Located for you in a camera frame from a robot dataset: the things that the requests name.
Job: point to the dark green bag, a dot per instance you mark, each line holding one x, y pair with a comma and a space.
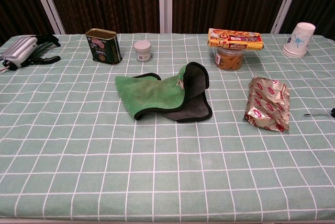
146, 93

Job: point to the small white jar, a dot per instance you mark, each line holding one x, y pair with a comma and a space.
142, 52

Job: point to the green checked tablecloth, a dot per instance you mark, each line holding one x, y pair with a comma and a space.
167, 169

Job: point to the clear jar of rubber bands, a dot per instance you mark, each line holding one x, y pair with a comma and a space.
229, 61

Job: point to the green luncheon meat tin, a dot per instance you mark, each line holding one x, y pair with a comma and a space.
104, 48

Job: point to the yellow curry box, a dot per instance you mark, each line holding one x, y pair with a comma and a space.
235, 40

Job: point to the gold foil snack bag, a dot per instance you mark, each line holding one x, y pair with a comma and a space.
267, 103

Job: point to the white paper cup blue flower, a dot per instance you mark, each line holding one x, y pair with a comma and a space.
299, 38

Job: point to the detached silver robot hand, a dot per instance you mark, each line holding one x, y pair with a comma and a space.
18, 50

